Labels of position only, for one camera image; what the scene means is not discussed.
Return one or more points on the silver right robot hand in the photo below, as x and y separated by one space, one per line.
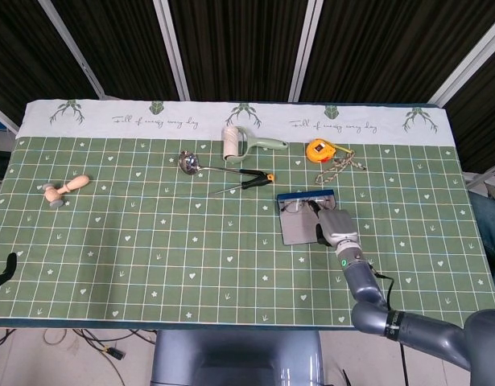
337 227

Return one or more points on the blue glasses case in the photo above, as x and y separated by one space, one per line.
297 229

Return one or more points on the black wire-frame eyeglasses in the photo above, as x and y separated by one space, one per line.
291 207

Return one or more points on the pale green lint roller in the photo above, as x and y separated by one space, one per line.
231 142

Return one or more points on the green grid tablecloth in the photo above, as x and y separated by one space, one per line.
190 241

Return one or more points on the person leg in jeans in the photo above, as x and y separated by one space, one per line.
490 225

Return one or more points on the grey robot torso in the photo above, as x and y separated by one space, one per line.
231 354

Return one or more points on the wooden massage hammer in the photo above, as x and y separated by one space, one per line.
74 184

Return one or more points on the aluminium partition post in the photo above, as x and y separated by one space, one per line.
308 52
472 60
3 117
76 52
173 52

